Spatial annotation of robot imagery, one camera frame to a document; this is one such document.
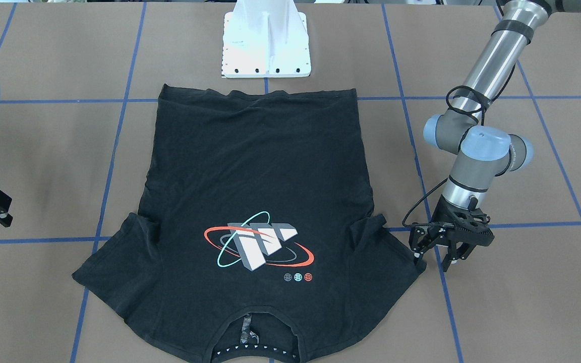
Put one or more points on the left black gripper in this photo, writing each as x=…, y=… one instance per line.
x=440, y=222

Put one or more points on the black graphic t-shirt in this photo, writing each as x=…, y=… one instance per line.
x=255, y=234

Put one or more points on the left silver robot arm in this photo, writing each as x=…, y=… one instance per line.
x=482, y=153

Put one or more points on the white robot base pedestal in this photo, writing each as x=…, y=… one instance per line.
x=265, y=39

